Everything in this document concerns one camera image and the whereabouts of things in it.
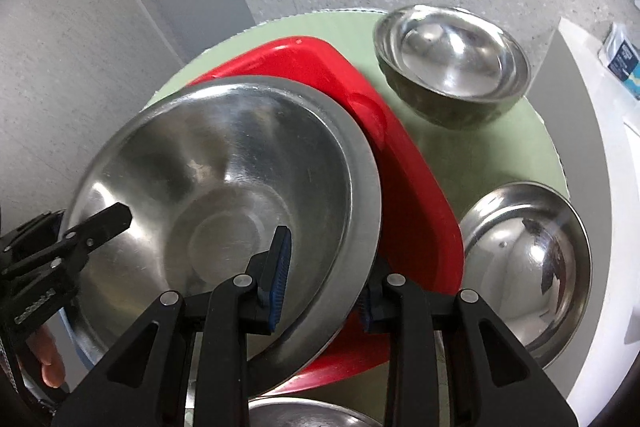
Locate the large steel bowl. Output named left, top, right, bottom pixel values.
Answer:
left=64, top=76, right=382, bottom=395

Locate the person's left hand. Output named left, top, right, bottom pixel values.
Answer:
left=27, top=325, right=66, bottom=388

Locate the blue white tissue pack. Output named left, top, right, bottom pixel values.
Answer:
left=598, top=23, right=640, bottom=100

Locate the white counter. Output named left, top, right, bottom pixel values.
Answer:
left=528, top=18, right=639, bottom=426

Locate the green table mat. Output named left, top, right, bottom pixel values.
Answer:
left=156, top=9, right=566, bottom=222

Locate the steel bowl bottom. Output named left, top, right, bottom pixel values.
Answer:
left=248, top=397, right=381, bottom=427

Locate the red plastic tray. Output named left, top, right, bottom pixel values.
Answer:
left=186, top=34, right=466, bottom=397

